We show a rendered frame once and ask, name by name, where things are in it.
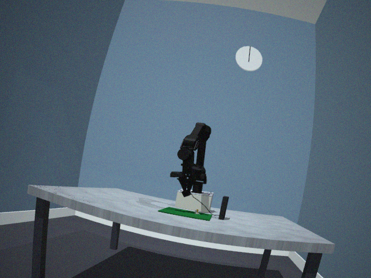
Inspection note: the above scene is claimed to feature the green circuit board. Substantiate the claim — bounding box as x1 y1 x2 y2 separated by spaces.
158 207 213 221

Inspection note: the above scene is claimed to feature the black cooling fan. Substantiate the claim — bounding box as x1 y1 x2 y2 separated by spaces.
219 196 229 220

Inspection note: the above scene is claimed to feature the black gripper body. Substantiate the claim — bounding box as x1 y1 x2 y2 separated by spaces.
170 162 205 179

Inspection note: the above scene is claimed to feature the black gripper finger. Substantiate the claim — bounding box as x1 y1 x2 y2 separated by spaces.
187 179 197 191
177 178 188 192

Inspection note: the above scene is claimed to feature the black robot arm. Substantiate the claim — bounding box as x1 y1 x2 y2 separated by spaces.
177 122 212 194

